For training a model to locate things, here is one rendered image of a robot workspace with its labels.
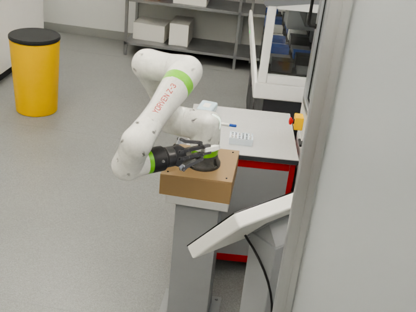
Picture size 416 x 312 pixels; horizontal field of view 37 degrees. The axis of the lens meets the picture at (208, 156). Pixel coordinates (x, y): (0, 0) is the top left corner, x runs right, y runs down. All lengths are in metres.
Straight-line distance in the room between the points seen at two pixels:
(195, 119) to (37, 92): 2.75
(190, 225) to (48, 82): 2.69
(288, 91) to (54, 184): 1.70
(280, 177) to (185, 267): 0.70
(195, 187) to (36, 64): 2.72
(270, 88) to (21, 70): 2.24
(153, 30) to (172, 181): 4.36
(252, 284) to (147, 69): 0.88
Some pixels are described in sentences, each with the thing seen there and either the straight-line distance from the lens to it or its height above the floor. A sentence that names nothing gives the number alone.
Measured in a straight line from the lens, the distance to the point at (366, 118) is 1.19.
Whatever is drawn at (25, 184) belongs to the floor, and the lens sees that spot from 4.36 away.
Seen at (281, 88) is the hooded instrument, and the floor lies 0.88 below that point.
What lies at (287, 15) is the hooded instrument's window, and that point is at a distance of 3.67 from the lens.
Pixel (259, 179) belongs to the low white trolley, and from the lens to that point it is 3.25.
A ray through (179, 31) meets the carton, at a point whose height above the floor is 0.32.
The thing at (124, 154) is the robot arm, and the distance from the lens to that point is 2.07.
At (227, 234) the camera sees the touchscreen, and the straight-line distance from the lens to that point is 1.88.
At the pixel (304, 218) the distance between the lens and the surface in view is 1.26.
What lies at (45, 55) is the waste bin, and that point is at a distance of 5.15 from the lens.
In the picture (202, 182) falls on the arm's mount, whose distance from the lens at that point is 2.68.
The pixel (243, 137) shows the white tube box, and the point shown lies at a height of 0.79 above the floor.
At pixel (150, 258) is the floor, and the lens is 3.63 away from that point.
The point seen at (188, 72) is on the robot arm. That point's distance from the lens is 2.30.
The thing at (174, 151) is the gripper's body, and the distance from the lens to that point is 2.23.
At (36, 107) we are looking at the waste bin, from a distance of 5.31.
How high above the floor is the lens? 2.16
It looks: 27 degrees down
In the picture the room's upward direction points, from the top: 6 degrees clockwise
